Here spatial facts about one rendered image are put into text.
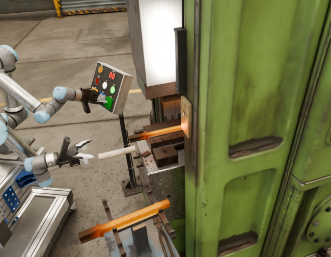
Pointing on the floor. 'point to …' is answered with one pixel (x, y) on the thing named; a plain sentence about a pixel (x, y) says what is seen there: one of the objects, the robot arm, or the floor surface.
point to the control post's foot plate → (128, 190)
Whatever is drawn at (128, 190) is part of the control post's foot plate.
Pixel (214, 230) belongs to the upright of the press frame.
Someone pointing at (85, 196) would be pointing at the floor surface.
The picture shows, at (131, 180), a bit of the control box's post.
